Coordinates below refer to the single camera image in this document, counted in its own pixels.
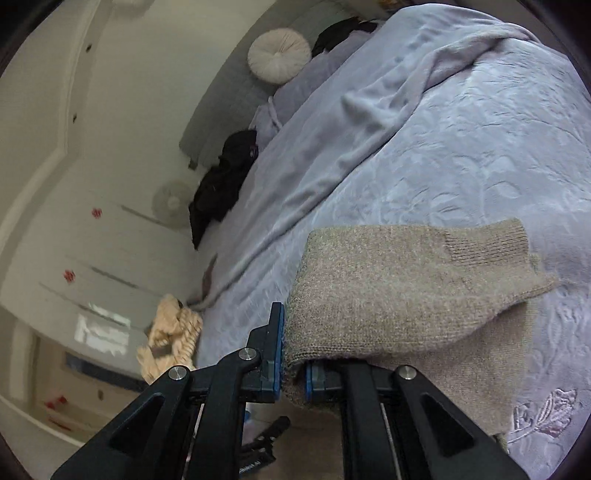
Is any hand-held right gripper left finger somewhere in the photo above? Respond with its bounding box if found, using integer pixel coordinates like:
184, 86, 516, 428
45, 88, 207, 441
51, 302, 285, 480

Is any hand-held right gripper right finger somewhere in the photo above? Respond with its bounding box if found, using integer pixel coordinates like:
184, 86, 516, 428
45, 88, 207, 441
305, 361, 530, 480

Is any beige sweater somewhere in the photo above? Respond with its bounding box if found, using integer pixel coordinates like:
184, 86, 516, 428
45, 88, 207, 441
281, 218, 560, 455

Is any cream striped garment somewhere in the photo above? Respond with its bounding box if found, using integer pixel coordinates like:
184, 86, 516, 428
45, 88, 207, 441
136, 295, 204, 384

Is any black clothing pile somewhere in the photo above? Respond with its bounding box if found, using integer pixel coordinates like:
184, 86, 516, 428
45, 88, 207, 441
188, 129, 258, 250
311, 17, 379, 58

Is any white electric fan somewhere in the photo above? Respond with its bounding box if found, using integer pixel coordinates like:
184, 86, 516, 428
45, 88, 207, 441
152, 181, 197, 229

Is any white wardrobe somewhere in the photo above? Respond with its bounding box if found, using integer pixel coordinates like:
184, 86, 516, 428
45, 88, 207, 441
0, 185, 204, 444

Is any grey fleece blanket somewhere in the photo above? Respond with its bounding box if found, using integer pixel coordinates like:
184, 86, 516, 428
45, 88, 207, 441
189, 4, 555, 310

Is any lavender embossed bedspread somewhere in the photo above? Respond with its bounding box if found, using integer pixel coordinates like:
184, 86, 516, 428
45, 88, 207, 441
194, 44, 591, 480

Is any grey padded headboard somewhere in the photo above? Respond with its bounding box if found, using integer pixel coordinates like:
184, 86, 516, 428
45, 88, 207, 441
179, 0, 324, 169

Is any round white cushion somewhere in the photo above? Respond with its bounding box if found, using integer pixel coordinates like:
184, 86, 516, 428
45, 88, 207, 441
247, 28, 312, 85

